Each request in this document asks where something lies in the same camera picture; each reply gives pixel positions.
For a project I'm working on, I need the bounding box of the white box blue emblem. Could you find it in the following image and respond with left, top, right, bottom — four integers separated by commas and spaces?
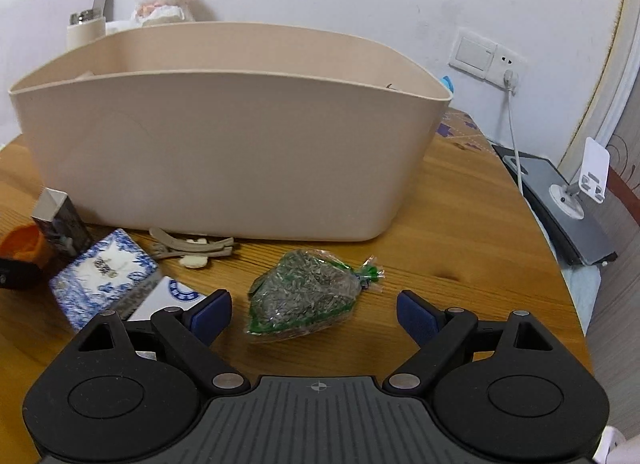
127, 275, 208, 362

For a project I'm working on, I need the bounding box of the blue white tissue pack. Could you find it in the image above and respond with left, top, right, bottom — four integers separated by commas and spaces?
49, 229, 163, 332

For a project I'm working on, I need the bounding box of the black box gold character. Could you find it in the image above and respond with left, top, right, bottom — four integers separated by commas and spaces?
0, 258, 50, 291

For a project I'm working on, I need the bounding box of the silver-topped small carton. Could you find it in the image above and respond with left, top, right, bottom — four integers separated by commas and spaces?
32, 188, 93, 258

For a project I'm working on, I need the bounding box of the green seed packet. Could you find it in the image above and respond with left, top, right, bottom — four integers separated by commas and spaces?
246, 250, 385, 340

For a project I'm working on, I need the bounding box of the beige hair clip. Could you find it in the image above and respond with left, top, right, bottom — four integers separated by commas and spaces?
149, 227, 235, 269

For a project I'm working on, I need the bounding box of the grey laptop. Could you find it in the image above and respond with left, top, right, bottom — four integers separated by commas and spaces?
495, 138, 617, 266

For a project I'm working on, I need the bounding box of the white phone stand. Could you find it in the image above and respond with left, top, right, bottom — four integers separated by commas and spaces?
549, 138, 610, 220

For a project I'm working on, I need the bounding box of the beige plastic storage basket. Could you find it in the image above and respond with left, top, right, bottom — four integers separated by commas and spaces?
9, 22, 452, 242

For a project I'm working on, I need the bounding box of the blue toy figure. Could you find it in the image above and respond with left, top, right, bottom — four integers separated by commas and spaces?
440, 75, 454, 92

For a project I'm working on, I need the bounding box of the white thermos bottle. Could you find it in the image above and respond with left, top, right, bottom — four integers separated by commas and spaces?
66, 8, 106, 51

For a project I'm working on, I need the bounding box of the white charger cable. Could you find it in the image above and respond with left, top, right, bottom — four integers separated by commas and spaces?
502, 68, 526, 196

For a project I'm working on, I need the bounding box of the white wall switch socket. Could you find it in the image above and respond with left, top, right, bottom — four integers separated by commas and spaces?
448, 28, 527, 92

